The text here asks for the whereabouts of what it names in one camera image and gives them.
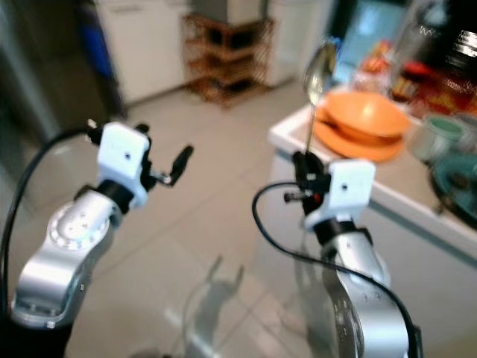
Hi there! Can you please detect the orange bowl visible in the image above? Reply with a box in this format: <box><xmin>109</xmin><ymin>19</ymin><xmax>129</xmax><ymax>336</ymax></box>
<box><xmin>323</xmin><ymin>90</ymin><xmax>412</xmax><ymax>142</ymax></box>

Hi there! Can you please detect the bright glass door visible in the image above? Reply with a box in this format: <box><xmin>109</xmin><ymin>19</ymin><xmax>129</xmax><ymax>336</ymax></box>
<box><xmin>331</xmin><ymin>0</ymin><xmax>418</xmax><ymax>84</ymax></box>

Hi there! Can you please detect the wooden shelf rack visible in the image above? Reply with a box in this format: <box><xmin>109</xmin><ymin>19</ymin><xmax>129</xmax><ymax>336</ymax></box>
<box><xmin>180</xmin><ymin>12</ymin><xmax>276</xmax><ymax>109</ymax></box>

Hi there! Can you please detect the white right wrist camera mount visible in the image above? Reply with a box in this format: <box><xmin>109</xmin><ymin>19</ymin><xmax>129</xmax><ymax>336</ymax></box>
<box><xmin>303</xmin><ymin>158</ymin><xmax>376</xmax><ymax>231</ymax></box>

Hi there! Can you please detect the silver metal spoon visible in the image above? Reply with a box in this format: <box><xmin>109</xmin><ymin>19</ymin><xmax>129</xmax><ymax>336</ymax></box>
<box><xmin>301</xmin><ymin>40</ymin><xmax>339</xmax><ymax>157</ymax></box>

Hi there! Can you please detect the white table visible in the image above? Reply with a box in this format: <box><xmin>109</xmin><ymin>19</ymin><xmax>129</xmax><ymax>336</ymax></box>
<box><xmin>257</xmin><ymin>97</ymin><xmax>477</xmax><ymax>329</ymax></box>

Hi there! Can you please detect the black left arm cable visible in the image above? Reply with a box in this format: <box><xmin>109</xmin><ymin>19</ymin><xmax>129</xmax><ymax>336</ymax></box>
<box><xmin>0</xmin><ymin>125</ymin><xmax>105</xmax><ymax>295</ymax></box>

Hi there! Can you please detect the dark teal dish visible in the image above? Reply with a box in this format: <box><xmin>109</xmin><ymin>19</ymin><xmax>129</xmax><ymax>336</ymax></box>
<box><xmin>428</xmin><ymin>148</ymin><xmax>477</xmax><ymax>229</ymax></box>

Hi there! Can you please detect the blue item on refrigerator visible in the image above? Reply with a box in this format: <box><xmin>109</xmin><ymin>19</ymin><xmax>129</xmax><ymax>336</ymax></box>
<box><xmin>78</xmin><ymin>0</ymin><xmax>115</xmax><ymax>78</ymax></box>

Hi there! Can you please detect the pale green mug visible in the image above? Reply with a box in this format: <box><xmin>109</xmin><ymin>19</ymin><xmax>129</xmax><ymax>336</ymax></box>
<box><xmin>408</xmin><ymin>113</ymin><xmax>469</xmax><ymax>166</ymax></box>

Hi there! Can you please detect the white cabinet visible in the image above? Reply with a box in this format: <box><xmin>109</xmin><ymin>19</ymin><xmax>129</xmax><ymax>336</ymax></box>
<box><xmin>97</xmin><ymin>0</ymin><xmax>195</xmax><ymax>103</ymax></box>

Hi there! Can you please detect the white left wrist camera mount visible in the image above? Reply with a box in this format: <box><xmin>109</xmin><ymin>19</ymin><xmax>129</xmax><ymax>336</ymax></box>
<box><xmin>97</xmin><ymin>122</ymin><xmax>152</xmax><ymax>210</ymax></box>

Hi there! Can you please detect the grey box on rack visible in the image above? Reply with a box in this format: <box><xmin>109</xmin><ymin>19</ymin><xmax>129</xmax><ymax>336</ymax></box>
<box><xmin>189</xmin><ymin>0</ymin><xmax>266</xmax><ymax>24</ymax></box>

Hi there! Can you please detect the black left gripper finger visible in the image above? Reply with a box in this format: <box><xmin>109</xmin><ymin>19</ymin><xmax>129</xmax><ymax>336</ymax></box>
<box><xmin>168</xmin><ymin>145</ymin><xmax>195</xmax><ymax>187</ymax></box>

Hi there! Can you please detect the tall black bottle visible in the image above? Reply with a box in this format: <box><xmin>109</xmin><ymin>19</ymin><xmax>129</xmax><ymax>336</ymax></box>
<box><xmin>408</xmin><ymin>0</ymin><xmax>477</xmax><ymax>75</ymax></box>

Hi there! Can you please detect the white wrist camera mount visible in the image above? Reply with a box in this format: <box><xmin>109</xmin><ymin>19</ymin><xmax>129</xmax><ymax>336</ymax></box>
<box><xmin>303</xmin><ymin>158</ymin><xmax>376</xmax><ymax>231</ymax></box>
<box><xmin>97</xmin><ymin>122</ymin><xmax>152</xmax><ymax>210</ymax></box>

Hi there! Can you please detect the orange plate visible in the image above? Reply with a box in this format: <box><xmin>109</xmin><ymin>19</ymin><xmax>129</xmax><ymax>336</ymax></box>
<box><xmin>312</xmin><ymin>106</ymin><xmax>405</xmax><ymax>164</ymax></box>

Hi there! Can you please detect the dark grey refrigerator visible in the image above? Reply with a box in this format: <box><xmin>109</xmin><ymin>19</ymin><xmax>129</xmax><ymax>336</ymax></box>
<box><xmin>0</xmin><ymin>0</ymin><xmax>124</xmax><ymax>144</ymax></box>

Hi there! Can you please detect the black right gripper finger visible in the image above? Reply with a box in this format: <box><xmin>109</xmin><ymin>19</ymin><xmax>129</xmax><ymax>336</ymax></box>
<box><xmin>291</xmin><ymin>151</ymin><xmax>323</xmax><ymax>196</ymax></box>

